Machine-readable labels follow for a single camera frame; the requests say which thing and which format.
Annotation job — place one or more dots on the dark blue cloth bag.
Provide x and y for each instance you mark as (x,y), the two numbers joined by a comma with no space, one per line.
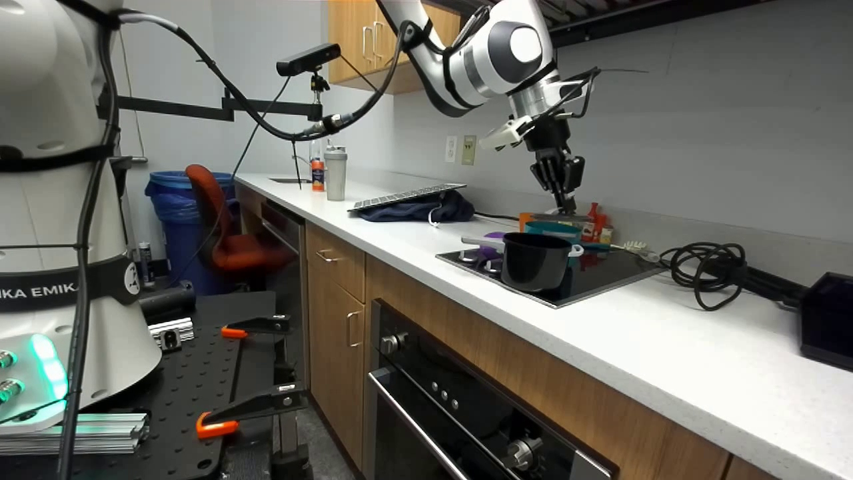
(441,207)

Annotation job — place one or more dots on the black power strip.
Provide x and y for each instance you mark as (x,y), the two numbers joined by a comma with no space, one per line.
(770,287)

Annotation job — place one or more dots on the grey tumbler cup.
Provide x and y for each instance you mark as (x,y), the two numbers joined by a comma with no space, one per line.
(334,171)

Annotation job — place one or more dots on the orange handled clamp front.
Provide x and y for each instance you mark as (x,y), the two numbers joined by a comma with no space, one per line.
(225,423)

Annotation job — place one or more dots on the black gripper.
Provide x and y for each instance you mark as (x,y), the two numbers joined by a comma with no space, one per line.
(556,166)

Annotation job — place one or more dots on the red small toy bottle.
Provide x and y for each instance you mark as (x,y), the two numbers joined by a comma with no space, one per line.
(598,224)

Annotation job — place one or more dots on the wooden base cabinet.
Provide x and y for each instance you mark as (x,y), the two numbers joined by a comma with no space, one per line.
(342,287)

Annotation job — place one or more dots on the black pot grey handle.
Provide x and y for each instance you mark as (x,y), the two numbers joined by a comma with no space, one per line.
(513,266)

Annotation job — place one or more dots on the black camera on stand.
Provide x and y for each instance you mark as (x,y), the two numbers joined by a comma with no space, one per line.
(310,62)

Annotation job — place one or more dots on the blue pot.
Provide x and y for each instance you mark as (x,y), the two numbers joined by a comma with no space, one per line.
(560,235)

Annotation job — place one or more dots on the black perforated robot table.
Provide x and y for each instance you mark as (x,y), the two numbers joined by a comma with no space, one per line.
(148,434)

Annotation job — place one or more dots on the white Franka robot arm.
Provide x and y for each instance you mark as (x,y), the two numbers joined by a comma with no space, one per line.
(58,102)

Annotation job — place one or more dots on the red drink bottle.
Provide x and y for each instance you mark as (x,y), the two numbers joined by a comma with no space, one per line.
(318,174)

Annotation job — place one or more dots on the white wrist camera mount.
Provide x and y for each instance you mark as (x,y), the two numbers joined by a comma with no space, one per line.
(541,110)

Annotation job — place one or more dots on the orange handled clamp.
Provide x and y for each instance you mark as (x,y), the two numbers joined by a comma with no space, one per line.
(225,423)
(246,330)

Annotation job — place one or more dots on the built-in black oven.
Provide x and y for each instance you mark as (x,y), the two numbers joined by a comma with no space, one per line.
(434,418)

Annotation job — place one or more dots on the purple toy object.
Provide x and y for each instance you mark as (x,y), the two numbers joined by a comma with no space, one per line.
(490,248)

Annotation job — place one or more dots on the orange handled clamp rear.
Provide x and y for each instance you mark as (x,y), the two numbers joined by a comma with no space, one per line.
(246,330)

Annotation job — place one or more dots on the blue trash bin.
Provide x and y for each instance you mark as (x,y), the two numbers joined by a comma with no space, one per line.
(184,231)

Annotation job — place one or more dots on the orange toy object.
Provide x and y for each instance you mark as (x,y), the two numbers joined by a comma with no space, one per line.
(522,219)

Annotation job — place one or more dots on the black induction cooktop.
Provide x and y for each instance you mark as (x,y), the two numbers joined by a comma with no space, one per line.
(588,276)

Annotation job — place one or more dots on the red office chair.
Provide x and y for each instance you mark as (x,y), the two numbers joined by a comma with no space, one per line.
(228,248)

